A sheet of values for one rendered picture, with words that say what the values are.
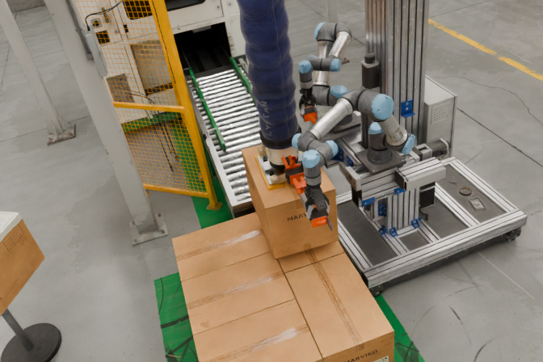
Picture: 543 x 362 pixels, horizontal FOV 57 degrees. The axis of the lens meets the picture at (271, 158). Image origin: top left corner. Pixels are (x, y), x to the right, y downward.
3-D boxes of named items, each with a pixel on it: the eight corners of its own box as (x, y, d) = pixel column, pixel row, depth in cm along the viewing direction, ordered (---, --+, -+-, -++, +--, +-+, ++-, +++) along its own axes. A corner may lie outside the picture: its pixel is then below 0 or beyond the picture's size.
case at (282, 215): (250, 197, 336) (241, 149, 312) (306, 182, 342) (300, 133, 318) (274, 259, 288) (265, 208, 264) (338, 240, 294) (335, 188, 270)
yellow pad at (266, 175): (254, 157, 303) (253, 151, 300) (270, 153, 305) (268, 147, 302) (268, 191, 276) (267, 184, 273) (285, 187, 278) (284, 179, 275)
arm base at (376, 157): (384, 146, 300) (384, 132, 295) (397, 159, 289) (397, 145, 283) (362, 154, 297) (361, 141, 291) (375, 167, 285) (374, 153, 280)
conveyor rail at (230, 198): (183, 90, 538) (178, 73, 527) (187, 88, 539) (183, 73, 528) (236, 225, 355) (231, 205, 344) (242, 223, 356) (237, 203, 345)
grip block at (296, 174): (284, 176, 269) (284, 168, 265) (302, 171, 270) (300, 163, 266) (289, 186, 262) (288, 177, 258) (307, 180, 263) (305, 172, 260)
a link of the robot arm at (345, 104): (350, 79, 252) (288, 136, 231) (368, 85, 245) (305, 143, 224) (352, 98, 260) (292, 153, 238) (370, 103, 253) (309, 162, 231)
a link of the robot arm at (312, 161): (323, 151, 216) (311, 162, 212) (326, 170, 223) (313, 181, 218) (309, 145, 221) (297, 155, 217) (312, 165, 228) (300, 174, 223)
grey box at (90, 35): (99, 66, 349) (85, 26, 331) (107, 65, 350) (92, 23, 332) (100, 77, 333) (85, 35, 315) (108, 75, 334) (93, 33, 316)
